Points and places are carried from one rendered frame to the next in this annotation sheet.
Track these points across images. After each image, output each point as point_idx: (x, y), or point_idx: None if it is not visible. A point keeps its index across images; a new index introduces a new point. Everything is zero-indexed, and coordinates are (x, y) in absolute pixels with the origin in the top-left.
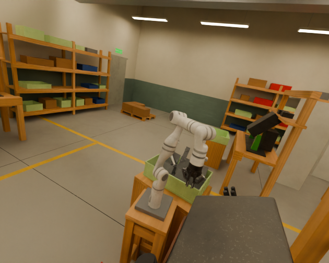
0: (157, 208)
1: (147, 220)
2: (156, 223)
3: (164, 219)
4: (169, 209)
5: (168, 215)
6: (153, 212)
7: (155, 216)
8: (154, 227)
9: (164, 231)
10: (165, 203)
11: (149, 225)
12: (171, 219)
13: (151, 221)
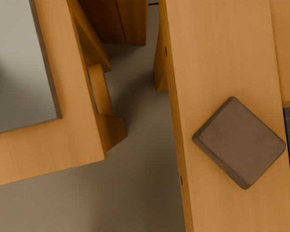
0: None
1: None
2: (40, 149)
3: (59, 101)
4: (44, 31)
5: (63, 67)
6: None
7: (14, 129)
8: (45, 173)
9: (94, 157)
10: (9, 27)
11: (20, 180)
12: (85, 76)
13: (14, 158)
